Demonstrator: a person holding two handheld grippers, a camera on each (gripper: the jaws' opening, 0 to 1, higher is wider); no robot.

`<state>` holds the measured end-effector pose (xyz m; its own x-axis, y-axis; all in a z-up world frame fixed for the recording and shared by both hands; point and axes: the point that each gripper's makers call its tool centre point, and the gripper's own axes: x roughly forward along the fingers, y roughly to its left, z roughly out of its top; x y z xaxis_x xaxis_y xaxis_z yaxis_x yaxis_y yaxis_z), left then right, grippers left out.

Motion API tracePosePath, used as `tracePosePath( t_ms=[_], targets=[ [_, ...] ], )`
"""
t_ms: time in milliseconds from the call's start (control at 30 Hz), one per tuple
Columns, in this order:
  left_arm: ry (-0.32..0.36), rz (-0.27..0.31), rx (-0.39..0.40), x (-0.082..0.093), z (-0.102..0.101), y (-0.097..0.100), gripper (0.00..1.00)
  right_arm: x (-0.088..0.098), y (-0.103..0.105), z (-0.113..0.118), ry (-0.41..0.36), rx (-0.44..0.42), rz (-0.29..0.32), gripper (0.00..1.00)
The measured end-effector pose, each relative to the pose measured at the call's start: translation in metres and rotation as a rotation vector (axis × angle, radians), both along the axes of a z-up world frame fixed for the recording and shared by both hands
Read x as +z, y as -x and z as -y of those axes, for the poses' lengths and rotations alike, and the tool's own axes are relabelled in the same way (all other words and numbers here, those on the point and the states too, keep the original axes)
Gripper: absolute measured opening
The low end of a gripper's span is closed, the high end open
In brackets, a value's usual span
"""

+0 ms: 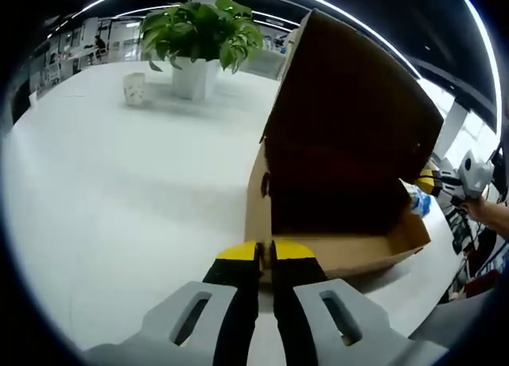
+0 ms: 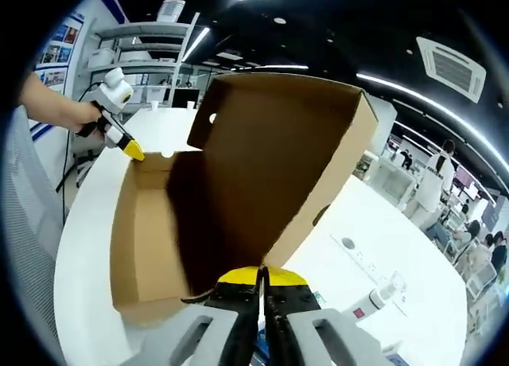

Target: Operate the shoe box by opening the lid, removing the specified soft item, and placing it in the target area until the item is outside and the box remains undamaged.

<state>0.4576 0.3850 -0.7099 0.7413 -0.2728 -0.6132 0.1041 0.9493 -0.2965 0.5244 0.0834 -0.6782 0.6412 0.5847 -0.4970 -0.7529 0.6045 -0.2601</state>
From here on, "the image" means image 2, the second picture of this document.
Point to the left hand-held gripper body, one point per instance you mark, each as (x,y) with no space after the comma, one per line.
(113,95)

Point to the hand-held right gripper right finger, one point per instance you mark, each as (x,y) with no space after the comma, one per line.
(286,314)

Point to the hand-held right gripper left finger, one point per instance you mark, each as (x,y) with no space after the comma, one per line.
(234,314)

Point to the white spray bottle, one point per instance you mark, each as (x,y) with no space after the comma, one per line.
(374,298)

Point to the brown cardboard shoe box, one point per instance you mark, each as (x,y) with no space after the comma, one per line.
(258,163)

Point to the person's left hand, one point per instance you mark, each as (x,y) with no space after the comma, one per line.
(81,117)

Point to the white paper cup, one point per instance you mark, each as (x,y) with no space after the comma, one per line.
(155,106)
(191,105)

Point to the grey metal shelf rack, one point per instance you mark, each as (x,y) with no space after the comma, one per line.
(139,28)

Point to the grey mesh office chair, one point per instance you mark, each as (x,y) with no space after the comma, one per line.
(28,207)

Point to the long curved ceiling light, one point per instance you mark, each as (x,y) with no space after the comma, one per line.
(417,97)

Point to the ceiling air conditioner vent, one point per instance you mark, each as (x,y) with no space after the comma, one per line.
(453,67)

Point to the blue white wall poster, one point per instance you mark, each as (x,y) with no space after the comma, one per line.
(59,55)

